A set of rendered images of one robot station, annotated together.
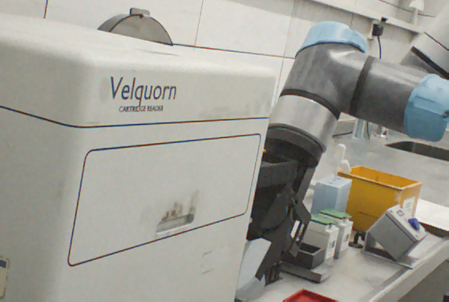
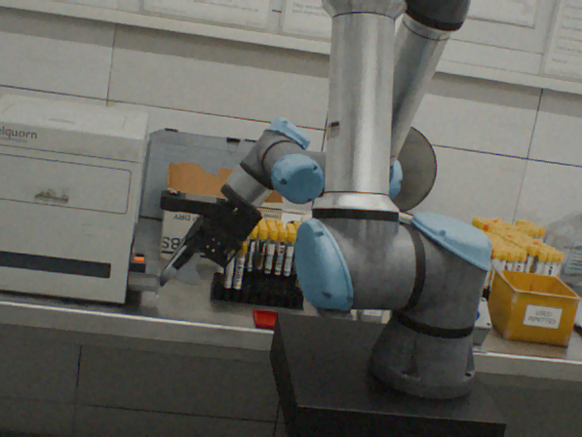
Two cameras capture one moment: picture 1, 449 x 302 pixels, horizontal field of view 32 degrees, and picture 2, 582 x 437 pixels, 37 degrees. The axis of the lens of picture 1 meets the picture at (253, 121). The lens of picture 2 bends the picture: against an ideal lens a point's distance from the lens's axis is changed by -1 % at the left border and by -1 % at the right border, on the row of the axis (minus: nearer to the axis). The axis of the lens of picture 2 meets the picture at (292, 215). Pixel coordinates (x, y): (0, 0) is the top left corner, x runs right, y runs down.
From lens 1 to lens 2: 137 cm
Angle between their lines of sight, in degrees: 55
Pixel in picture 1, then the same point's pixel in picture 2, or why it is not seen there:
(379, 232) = not seen: hidden behind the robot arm
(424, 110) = (275, 178)
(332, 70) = (258, 148)
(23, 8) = (304, 114)
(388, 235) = not seen: hidden behind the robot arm
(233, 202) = (108, 203)
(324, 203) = not seen: hidden behind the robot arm
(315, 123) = (236, 181)
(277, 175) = (191, 207)
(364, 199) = (500, 297)
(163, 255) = (44, 213)
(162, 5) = (471, 118)
